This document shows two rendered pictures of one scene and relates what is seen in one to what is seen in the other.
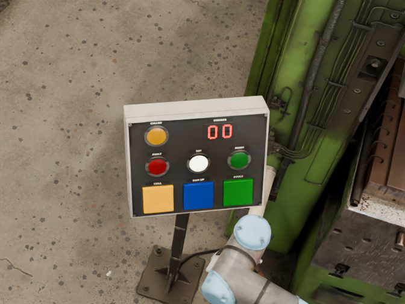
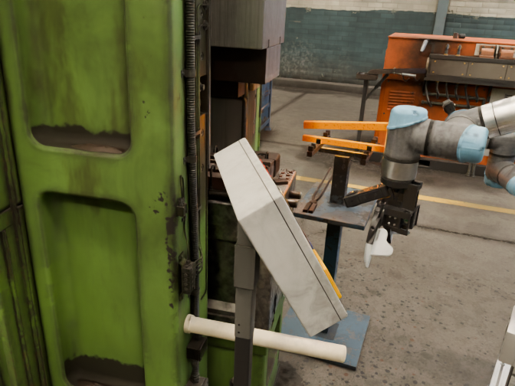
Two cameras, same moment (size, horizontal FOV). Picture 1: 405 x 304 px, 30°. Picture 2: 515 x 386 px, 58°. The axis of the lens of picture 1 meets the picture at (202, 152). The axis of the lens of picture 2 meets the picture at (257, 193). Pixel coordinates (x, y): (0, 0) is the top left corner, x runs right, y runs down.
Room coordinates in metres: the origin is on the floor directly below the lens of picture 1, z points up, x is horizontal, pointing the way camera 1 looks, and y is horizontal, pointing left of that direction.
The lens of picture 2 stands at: (0.84, 0.85, 1.47)
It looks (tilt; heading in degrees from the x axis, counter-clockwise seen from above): 22 degrees down; 275
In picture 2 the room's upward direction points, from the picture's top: 3 degrees clockwise
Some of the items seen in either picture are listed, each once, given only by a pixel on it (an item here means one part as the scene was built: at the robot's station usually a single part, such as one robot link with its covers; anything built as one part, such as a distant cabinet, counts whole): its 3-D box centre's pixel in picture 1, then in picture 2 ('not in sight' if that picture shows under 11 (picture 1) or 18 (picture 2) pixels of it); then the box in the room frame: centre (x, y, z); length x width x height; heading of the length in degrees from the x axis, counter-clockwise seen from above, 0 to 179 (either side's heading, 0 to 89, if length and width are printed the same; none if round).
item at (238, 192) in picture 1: (237, 191); not in sight; (0.83, -0.10, 1.01); 0.07 x 0.05 x 0.07; 107
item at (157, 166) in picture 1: (157, 166); not in sight; (0.82, 0.10, 1.09); 0.05 x 0.03 x 0.04; 82
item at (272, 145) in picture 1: (269, 144); (188, 275); (1.10, -0.19, 0.80); 0.06 x 0.03 x 0.14; 82
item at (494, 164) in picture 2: not in sight; (501, 170); (0.20, -0.61, 1.02); 0.11 x 0.08 x 0.11; 94
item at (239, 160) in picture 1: (238, 160); not in sight; (0.88, -0.09, 1.09); 0.05 x 0.03 x 0.04; 82
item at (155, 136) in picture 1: (156, 136); not in sight; (0.86, 0.11, 1.16); 0.05 x 0.03 x 0.04; 82
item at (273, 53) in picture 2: not in sight; (205, 57); (1.14, -0.57, 1.32); 0.42 x 0.20 x 0.10; 172
